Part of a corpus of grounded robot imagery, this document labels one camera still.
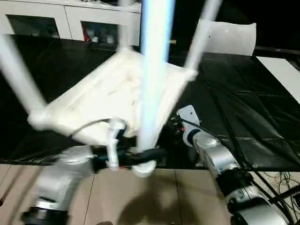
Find white plastic table leg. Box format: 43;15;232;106
0;33;48;129
137;0;177;153
117;0;133;50
184;0;224;76

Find white plastic table top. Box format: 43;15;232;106
27;48;198;178

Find black work mat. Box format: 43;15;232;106
0;35;300;172

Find white plastic bag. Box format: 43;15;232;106
195;19;257;57

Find small red item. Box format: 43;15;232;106
82;27;91;42

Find white cabinet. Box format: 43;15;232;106
0;0;141;46

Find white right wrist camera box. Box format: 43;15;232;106
177;105;201;146

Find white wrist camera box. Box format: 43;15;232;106
177;105;201;146
106;119;128;170

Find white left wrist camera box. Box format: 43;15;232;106
106;119;128;170

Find thin black floor cables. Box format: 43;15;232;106
265;170;300;189

